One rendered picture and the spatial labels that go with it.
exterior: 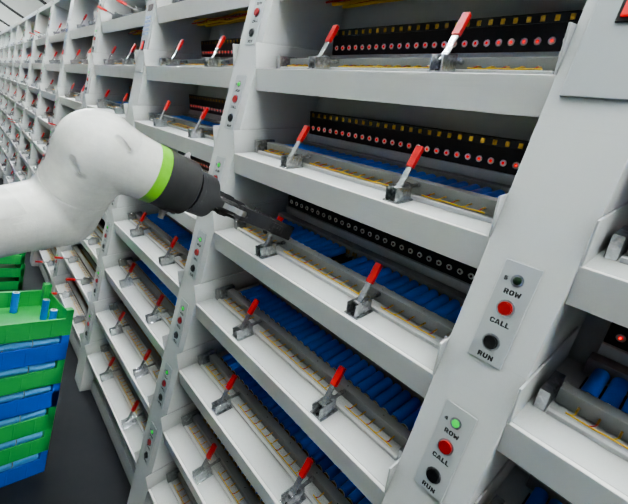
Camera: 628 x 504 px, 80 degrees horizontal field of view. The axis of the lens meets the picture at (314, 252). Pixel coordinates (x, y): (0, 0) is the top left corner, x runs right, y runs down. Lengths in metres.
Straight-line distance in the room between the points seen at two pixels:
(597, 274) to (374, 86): 0.41
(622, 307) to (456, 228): 0.18
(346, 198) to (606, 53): 0.36
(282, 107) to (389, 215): 0.49
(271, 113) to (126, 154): 0.46
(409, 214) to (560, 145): 0.19
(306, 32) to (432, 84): 0.48
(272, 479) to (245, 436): 0.11
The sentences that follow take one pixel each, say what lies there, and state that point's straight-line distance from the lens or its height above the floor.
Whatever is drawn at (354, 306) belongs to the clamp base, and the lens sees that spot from 0.62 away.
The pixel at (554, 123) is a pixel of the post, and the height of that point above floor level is 1.25.
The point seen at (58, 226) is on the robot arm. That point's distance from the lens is 0.63.
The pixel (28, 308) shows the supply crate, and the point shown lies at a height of 0.48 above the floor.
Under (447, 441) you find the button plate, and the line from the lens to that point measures 0.54.
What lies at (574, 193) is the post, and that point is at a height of 1.18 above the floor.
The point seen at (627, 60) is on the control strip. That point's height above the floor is 1.32.
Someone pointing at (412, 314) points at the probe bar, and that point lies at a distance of 0.61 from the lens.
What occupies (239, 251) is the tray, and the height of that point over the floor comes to 0.92.
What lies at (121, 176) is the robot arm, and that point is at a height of 1.04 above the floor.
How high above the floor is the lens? 1.12
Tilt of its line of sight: 11 degrees down
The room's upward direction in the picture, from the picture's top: 17 degrees clockwise
